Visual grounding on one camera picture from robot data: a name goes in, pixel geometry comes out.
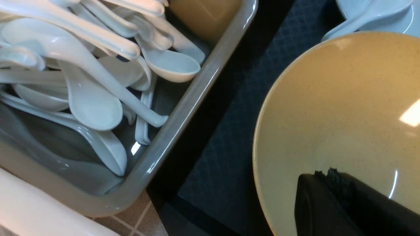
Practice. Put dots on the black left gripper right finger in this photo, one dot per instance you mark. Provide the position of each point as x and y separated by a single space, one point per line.
373 213

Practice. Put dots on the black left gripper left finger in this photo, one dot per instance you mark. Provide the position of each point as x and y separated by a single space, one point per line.
318 213

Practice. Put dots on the yellow noodle bowl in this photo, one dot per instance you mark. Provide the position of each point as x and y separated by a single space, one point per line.
351 104

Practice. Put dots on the white small sauce dish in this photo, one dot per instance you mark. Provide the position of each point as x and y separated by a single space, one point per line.
406 22

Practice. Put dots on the white ceramic soup spoon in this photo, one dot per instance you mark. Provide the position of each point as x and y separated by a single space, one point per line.
375 9

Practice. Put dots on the black serving tray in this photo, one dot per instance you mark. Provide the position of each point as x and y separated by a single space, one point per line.
205 186

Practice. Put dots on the grey plastic spoon bin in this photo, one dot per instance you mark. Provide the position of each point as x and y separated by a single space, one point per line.
60 162

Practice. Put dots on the large white plastic bin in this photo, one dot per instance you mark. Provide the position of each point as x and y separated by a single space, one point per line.
27 211

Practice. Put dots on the white spoon in bin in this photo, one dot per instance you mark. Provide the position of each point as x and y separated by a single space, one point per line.
47 11
95 95

